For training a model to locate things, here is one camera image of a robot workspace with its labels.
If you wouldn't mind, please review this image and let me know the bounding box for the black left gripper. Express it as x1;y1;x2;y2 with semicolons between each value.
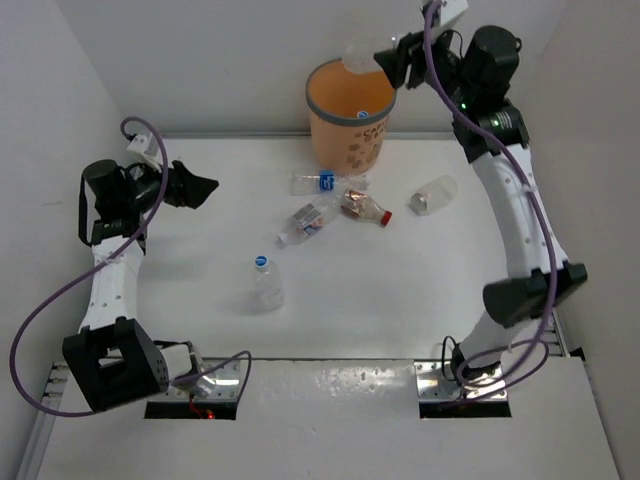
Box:
122;154;216;214

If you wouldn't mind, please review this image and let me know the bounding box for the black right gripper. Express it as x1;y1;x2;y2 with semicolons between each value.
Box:
377;19;475;108

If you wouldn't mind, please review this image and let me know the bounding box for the clear bottle white label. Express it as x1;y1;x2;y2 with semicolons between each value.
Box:
277;193;340;247

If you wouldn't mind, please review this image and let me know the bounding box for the capless clear bottle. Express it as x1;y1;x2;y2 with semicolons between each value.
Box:
409;175;458;216

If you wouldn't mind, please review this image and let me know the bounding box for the clear bottle blue label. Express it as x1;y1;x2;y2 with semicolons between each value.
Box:
289;170;370;196

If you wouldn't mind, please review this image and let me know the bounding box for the red cap crushed bottle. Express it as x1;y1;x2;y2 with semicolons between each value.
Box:
340;189;392;227

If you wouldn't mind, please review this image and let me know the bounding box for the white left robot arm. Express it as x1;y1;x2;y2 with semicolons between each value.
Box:
62;159;219;412

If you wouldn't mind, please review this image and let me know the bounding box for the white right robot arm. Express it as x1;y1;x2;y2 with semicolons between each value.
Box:
373;25;588;383

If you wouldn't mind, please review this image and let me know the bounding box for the orange paper bin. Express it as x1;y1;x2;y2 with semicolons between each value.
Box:
305;59;397;175

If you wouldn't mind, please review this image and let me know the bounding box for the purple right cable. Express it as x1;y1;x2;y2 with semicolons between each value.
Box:
422;0;559;401

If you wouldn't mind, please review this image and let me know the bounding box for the purple cable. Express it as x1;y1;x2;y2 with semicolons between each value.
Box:
422;0;559;401
8;116;253;416

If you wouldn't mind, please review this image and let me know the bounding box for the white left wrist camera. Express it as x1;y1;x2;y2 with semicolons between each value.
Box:
126;134;162;172

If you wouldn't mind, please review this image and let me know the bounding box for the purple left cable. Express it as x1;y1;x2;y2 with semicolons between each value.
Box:
8;116;253;416

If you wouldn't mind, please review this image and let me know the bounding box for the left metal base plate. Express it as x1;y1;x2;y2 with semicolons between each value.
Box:
148;358;247;403

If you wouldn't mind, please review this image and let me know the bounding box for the metal base plate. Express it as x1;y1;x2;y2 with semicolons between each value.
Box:
148;358;247;403
414;360;508;404

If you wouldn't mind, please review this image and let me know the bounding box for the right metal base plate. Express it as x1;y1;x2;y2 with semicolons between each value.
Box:
414;360;508;404

